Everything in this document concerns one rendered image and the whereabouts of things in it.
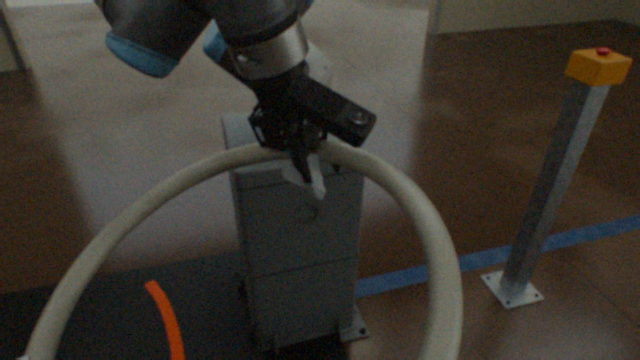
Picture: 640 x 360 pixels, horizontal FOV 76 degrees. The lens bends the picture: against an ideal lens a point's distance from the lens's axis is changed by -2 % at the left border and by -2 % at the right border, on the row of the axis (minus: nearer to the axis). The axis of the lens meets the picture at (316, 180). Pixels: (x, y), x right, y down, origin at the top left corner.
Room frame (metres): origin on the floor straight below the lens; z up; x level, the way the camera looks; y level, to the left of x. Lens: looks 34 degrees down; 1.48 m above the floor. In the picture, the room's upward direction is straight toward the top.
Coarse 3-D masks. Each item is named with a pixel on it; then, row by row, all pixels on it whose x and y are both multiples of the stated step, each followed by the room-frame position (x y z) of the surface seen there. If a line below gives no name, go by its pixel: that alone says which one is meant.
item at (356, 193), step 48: (240, 144) 1.12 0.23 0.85; (240, 192) 0.96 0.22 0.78; (288, 192) 1.00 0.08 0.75; (336, 192) 1.04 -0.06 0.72; (240, 240) 1.13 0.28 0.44; (288, 240) 1.00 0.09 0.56; (336, 240) 1.05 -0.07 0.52; (240, 288) 1.26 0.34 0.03; (288, 288) 1.00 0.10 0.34; (336, 288) 1.05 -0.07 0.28; (288, 336) 0.99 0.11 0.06
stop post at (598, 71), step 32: (576, 64) 1.29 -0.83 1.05; (608, 64) 1.22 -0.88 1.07; (576, 96) 1.28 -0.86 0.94; (576, 128) 1.24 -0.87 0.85; (544, 160) 1.31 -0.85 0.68; (576, 160) 1.26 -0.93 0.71; (544, 192) 1.26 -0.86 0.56; (544, 224) 1.25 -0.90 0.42; (512, 256) 1.30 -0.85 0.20; (512, 288) 1.24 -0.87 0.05
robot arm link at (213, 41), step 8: (208, 32) 1.17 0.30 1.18; (216, 32) 1.10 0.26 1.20; (208, 40) 1.12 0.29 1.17; (216, 40) 1.08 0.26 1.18; (208, 48) 1.09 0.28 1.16; (216, 48) 1.08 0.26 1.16; (224, 48) 1.08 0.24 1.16; (208, 56) 1.11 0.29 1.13; (216, 56) 1.09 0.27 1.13; (224, 56) 1.09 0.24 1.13; (216, 64) 1.13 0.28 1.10; (224, 64) 1.10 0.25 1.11; (232, 64) 1.10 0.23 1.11; (232, 72) 1.11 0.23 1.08
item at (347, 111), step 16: (304, 80) 0.49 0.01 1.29; (288, 96) 0.46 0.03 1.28; (304, 96) 0.47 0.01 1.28; (320, 96) 0.47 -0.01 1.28; (336, 96) 0.48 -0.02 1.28; (304, 112) 0.46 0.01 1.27; (320, 112) 0.45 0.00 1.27; (336, 112) 0.45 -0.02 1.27; (352, 112) 0.46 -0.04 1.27; (368, 112) 0.46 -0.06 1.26; (320, 128) 0.45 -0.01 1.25; (336, 128) 0.44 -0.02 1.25; (352, 128) 0.43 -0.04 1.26; (368, 128) 0.44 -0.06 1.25; (352, 144) 0.43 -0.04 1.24
